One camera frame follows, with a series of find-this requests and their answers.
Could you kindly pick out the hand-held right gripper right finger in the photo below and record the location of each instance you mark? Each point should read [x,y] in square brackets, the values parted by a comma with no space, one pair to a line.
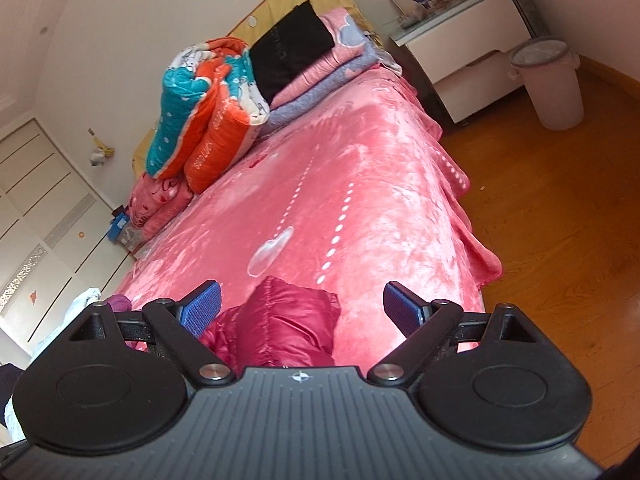
[402,307]

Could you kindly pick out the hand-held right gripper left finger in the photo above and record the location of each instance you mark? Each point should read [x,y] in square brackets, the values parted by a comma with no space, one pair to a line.
[202,307]

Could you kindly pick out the magenta down jacket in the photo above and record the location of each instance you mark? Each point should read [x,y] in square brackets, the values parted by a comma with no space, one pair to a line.
[290,320]

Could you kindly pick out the purple folded garment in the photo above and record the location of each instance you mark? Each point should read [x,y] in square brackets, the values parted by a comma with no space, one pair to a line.
[119,303]

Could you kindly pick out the pink patterned pillow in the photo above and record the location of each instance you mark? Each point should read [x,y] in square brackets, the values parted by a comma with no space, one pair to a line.
[160,205]

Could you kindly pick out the blue box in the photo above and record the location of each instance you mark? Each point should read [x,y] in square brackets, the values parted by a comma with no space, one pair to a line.
[119,227]

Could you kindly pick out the pink printed blanket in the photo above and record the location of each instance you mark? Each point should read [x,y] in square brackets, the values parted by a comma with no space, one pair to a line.
[375,185]

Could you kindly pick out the white folded garment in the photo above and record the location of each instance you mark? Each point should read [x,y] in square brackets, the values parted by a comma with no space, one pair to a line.
[65,320]

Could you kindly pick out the white wardrobe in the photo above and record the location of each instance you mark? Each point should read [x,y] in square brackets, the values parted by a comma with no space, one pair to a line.
[45,220]

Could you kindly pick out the teal orange printed quilt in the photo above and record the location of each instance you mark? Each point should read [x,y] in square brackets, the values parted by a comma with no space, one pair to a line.
[200,110]

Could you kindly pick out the lavender folded blanket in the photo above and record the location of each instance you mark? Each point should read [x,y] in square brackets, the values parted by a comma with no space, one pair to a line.
[330,77]

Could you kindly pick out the pink trash bin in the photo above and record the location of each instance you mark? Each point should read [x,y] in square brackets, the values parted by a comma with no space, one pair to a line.
[550,90]

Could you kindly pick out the black cushion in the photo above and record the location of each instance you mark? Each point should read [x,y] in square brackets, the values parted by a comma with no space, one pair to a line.
[290,50]

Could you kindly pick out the white nightstand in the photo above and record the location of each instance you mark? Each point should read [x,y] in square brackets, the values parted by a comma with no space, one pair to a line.
[475,45]

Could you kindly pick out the pink cartoon folded blanket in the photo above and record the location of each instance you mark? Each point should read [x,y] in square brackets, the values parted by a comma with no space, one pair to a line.
[345,35]

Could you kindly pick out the wall hanging ornament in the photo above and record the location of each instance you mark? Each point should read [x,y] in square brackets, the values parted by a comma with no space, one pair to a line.
[100,152]

